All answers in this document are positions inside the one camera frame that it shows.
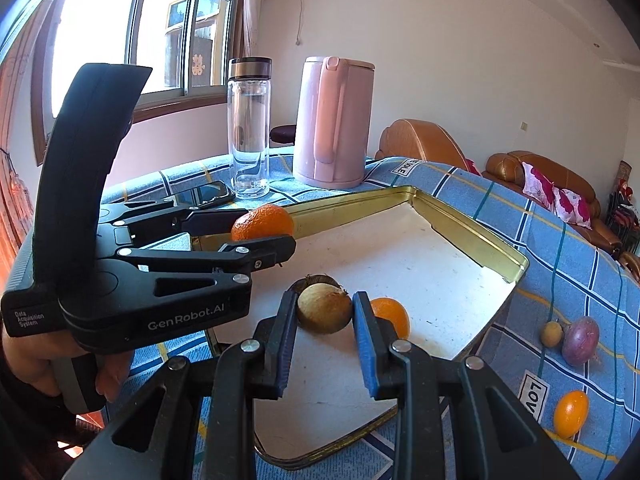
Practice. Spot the yellow-brown round fruit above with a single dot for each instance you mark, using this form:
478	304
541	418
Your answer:
323	308

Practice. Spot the brown leather armchair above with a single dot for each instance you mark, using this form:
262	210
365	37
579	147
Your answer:
421	140
631	263

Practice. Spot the orange kumquat in tray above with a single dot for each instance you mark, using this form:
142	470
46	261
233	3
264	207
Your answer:
393	311

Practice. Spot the clear glass water bottle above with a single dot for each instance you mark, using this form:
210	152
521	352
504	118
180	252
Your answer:
249	107

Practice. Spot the purple passion fruit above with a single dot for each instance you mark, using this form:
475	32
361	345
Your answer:
580	341

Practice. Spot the person's left hand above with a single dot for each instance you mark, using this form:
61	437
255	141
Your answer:
30	360

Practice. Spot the brown leather sofa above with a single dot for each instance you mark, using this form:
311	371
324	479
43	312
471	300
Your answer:
507	169

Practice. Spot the stacked dark chairs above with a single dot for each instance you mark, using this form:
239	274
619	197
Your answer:
622	217

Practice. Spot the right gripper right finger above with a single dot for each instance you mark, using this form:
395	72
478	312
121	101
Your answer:
385	360

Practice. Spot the brown leather armchair right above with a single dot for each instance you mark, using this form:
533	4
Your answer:
631	263

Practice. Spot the window with brown frame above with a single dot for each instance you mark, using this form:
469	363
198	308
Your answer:
187	44

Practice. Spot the dark passion fruit in tray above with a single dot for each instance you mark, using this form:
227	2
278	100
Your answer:
300	285

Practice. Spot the orange kumquat on table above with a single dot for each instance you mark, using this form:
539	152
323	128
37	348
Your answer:
570	414

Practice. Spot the pink floral pillow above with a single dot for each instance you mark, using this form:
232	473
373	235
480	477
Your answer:
567	205

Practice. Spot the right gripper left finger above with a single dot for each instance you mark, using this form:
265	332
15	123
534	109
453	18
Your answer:
270	369

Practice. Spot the dark round stool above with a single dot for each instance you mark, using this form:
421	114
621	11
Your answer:
283	135

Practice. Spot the brown leather armchair left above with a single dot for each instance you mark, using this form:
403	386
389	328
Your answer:
421	140

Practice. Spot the pink electric kettle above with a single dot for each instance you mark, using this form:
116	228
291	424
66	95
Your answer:
333	122

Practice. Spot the small yellow longan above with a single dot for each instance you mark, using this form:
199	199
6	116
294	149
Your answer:
551	334

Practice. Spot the large orange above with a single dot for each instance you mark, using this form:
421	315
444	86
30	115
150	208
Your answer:
265	221

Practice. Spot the gold metal tray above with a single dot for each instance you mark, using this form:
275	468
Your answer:
451	274

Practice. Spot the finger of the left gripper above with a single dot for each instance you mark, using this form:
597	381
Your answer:
240	257
139	225

